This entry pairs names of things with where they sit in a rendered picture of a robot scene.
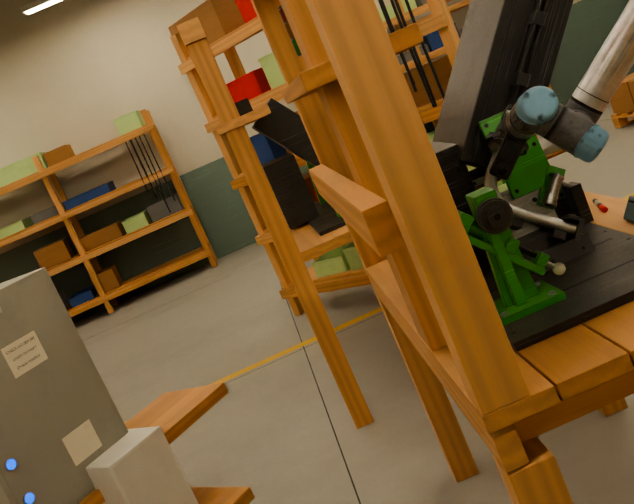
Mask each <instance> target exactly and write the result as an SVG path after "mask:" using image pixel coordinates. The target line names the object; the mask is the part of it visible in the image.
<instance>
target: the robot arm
mask: <svg viewBox="0 0 634 504"><path fill-rule="evenodd" d="M633 64H634V0H629V2H628V3H627V5H626V7H625V8H624V10H623V12H622V13H621V15H620V17H619V18H618V20H617V22H616V23H615V25H614V27H613V28H612V30H611V32H610V33H609V35H608V36H607V38H606V40H605V41H604V43H603V45H602V46H601V48H600V50H599V51H598V53H597V55H596V56H595V58H594V60H593V61H592V63H591V65H590V66H589V68H588V70H587V71H586V73H585V74H584V76H583V78H582V79H581V81H580V83H579V84H578V86H577V88H576V89H575V91H574V93H573V94H572V96H571V98H570V99H569V101H568V103H567V104H566V106H564V105H563V104H561V103H559V101H558V98H557V96H556V94H555V93H554V91H553V90H551V89H550V88H548V87H545V86H535V87H532V88H530V89H528V90H527V91H525V92H524V93H523V94H522V95H521V96H520V97H519V98H518V100H517V102H516V103H515V105H511V104H509V105H508V106H507V107H506V109H505V110H504V112H503V115H502V117H501V122H500V124H499V125H498V127H497V129H496V131H495V132H490V133H489V134H488V136H487V139H486V143H487V145H488V146H489V148H490V149H491V150H492V151H494V152H495V150H496V149H497V147H500V148H499V150H498V152H497V154H496V156H495V158H494V161H493V163H492V165H491V167H490V169H489V173H490V174H491V175H493V176H496V177H498V178H501V179H503V180H508V179H509V177H510V175H511V173H512V171H513V169H514V167H515V164H516V162H517V160H518V158H519V156H523V155H526V154H527V152H528V149H529V146H528V143H527V140H529V139H530V137H533V136H534V135H535V134H538V135H539V136H541V137H543V138H545V139H546V140H548V141H550V142H551V143H553V144H555V145H556V146H558V147H560V148H561V149H563V150H565V151H567V152H568V153H570V154H572V155H573V156H574V157H575V158H579V159H581V160H583V161H584V162H587V163H590V162H592V161H593V160H595V158H596V157H597V156H598V155H599V154H600V152H601V151H602V149H603V148H604V146H605V145H606V143H607V141H608V139H609V133H608V131H606V130H605V129H603V128H602V127H600V125H599V124H596V123H597V121H598V120H599V118H600V117H601V115H602V113H603V112H604V110H605V108H606V107H607V105H608V104H609V102H610V101H611V99H612V97H613V96H614V94H615V93H616V91H617V89H618V88H619V86H620V85H621V83H622V82H623V80H624V78H625V77H626V75H627V74H628V72H629V70H630V69H631V67H632V66H633Z"/></svg>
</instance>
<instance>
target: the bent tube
mask: <svg viewBox="0 0 634 504"><path fill-rule="evenodd" d="M499 148H500V147H497V149H496V150H495V152H493V154H492V157H491V160H490V162H489V165H488V167H487V170H486V173H485V179H484V186H485V187H489V188H492V189H495V190H496V193H497V196H498V198H500V199H503V198H502V196H501V195H500V193H499V190H498V187H497V178H498V177H496V176H493V175H491V174H490V173H489V169H490V167H491V165H492V163H493V161H494V158H495V156H496V154H497V152H498V150H499ZM503 200H504V199H503ZM510 206H511V208H512V210H513V218H514V217H515V218H519V219H522V220H524V222H527V223H530V224H534V225H537V226H541V227H544V228H548V229H551V230H554V229H557V230H561V231H564V232H567V234H569V235H572V236H573V235H574V234H575V231H576V228H577V224H576V223H573V222H569V221H566V220H562V219H558V218H555V217H551V216H548V215H544V214H541V213H537V212H534V211H530V210H527V209H523V208H520V207H516V206H513V205H511V204H510Z"/></svg>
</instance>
